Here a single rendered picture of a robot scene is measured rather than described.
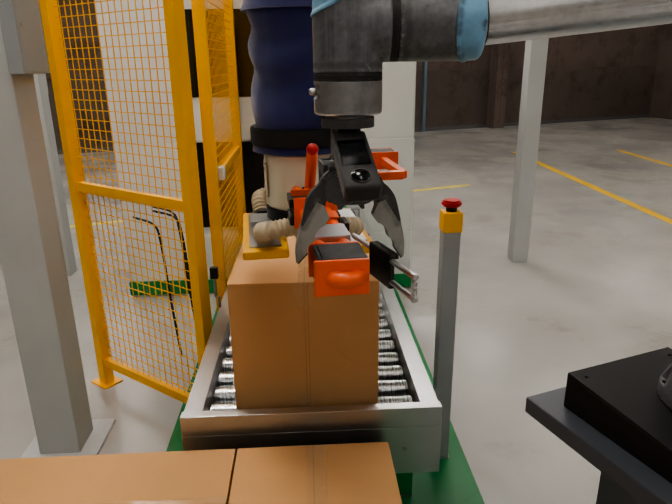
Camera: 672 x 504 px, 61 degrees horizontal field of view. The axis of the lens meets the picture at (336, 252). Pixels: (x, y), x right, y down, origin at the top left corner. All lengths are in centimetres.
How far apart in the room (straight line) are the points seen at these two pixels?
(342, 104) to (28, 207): 167
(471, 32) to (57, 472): 138
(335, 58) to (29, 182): 165
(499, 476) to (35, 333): 182
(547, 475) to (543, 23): 186
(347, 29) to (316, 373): 108
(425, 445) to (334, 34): 122
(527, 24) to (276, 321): 98
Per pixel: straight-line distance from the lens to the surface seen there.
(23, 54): 218
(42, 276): 234
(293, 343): 158
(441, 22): 76
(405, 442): 167
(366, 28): 74
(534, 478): 244
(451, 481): 235
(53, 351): 245
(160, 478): 155
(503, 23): 92
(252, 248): 126
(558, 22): 95
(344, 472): 150
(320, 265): 75
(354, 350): 160
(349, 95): 74
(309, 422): 161
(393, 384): 183
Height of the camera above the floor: 149
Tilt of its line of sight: 18 degrees down
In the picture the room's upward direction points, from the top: 1 degrees counter-clockwise
